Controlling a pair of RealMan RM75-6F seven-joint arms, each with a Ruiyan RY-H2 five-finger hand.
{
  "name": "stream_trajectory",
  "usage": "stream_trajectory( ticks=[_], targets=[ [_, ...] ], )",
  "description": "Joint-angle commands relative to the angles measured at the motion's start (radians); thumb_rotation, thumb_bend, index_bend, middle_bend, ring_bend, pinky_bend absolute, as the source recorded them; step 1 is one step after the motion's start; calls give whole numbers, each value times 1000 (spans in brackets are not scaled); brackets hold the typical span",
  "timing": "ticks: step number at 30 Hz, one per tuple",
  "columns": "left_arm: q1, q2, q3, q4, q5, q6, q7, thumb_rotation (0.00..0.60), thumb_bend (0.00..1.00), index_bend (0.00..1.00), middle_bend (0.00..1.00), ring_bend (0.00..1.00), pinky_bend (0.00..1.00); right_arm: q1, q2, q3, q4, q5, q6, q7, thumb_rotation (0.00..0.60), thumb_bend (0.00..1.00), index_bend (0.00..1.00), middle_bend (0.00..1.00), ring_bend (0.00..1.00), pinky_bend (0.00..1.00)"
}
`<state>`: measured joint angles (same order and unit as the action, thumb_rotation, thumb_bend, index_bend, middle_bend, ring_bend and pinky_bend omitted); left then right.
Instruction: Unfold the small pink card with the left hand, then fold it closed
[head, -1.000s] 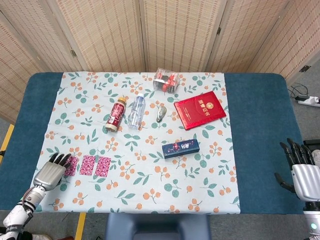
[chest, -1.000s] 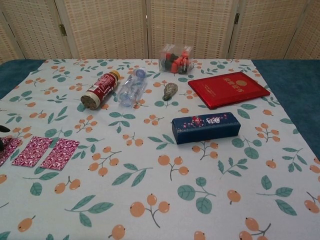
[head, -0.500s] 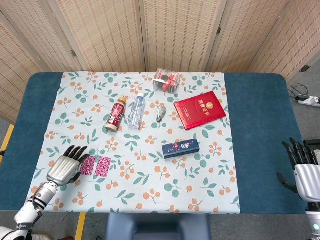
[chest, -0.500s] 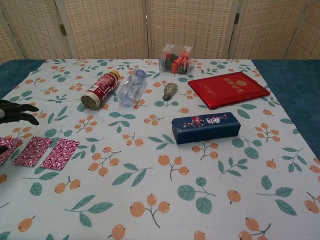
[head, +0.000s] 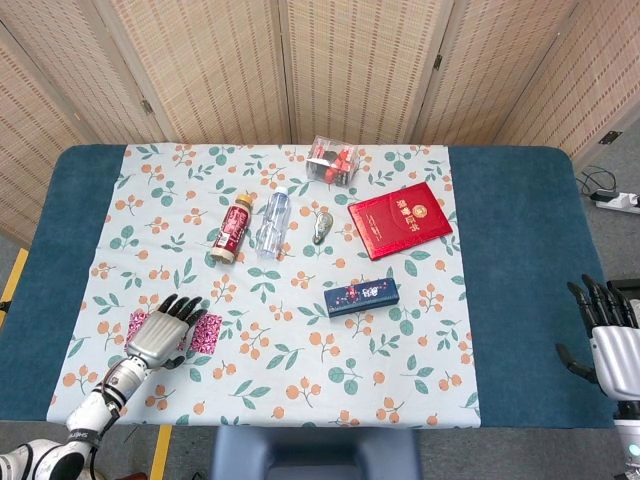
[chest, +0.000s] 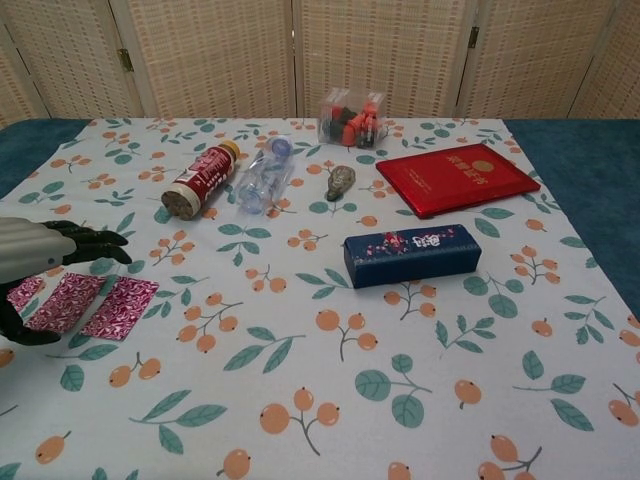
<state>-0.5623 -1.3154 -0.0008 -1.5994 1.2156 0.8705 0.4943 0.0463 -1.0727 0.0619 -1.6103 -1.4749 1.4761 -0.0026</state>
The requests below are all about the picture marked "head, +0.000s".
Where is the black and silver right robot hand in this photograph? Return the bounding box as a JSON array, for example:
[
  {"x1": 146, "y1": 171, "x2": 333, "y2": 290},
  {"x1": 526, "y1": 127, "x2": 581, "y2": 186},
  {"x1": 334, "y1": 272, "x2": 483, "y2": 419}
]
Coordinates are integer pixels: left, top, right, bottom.
[{"x1": 555, "y1": 273, "x2": 640, "y2": 399}]

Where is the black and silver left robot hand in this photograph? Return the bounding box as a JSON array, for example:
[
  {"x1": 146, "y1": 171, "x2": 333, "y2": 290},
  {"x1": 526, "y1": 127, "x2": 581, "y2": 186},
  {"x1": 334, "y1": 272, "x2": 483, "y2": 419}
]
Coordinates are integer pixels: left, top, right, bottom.
[{"x1": 123, "y1": 294, "x2": 209, "y2": 371}]

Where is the pink patterned packet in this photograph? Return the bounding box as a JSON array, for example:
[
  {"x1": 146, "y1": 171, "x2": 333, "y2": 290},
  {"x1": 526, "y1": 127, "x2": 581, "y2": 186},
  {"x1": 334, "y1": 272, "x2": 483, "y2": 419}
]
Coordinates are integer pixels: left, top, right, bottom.
[{"x1": 127, "y1": 309, "x2": 224, "y2": 357}]

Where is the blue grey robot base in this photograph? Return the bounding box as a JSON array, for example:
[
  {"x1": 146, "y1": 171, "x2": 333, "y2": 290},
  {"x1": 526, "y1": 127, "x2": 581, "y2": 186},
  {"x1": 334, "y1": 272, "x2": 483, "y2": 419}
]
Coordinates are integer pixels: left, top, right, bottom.
[{"x1": 209, "y1": 425, "x2": 424, "y2": 480}]

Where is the fruit and leaf print tablecloth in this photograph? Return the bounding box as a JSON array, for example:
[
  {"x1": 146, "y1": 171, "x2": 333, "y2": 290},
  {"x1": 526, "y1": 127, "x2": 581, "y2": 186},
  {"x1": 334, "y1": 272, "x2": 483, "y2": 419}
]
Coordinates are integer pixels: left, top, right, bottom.
[{"x1": 45, "y1": 143, "x2": 482, "y2": 430}]

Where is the red labelled drink bottle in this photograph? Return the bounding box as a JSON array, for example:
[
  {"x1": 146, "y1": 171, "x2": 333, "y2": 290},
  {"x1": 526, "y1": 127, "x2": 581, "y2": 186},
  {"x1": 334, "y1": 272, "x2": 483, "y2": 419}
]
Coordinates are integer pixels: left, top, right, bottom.
[{"x1": 209, "y1": 193, "x2": 254, "y2": 265}]

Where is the white power strip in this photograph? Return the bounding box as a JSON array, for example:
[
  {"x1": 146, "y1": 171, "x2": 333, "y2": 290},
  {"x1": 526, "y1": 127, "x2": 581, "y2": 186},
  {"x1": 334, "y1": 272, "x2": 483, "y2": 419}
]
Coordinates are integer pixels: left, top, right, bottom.
[{"x1": 589, "y1": 189, "x2": 640, "y2": 215}]

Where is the clear plastic water bottle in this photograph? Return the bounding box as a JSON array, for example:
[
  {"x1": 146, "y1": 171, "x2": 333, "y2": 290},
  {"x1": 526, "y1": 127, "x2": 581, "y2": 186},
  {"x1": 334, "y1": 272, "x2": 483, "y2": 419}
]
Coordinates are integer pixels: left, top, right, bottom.
[{"x1": 255, "y1": 186, "x2": 292, "y2": 260}]

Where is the navy blue rectangular box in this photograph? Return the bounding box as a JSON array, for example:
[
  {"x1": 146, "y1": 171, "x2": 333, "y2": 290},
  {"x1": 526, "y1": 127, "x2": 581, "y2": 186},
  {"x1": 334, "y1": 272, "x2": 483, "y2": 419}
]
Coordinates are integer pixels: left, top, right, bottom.
[{"x1": 322, "y1": 277, "x2": 402, "y2": 320}]

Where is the clear box of red black pieces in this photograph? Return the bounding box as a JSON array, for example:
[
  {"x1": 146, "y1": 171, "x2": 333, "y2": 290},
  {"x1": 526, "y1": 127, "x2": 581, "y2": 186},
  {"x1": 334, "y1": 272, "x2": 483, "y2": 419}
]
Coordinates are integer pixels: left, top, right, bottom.
[{"x1": 305, "y1": 134, "x2": 360, "y2": 187}]

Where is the red certificate book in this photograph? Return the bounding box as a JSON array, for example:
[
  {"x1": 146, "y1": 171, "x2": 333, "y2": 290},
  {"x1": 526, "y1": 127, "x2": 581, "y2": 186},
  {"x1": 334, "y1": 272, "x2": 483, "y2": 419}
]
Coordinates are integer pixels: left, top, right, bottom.
[{"x1": 347, "y1": 181, "x2": 455, "y2": 262}]

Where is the woven folding screen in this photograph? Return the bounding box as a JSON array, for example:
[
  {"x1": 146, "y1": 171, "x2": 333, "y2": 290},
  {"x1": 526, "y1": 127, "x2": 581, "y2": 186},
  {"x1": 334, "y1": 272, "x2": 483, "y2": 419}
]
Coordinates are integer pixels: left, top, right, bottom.
[{"x1": 0, "y1": 0, "x2": 640, "y2": 246}]

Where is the black cable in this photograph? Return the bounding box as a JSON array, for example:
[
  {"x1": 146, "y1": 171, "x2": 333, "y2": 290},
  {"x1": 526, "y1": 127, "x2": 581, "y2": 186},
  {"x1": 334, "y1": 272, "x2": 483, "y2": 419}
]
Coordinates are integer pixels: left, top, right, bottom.
[{"x1": 574, "y1": 167, "x2": 619, "y2": 197}]

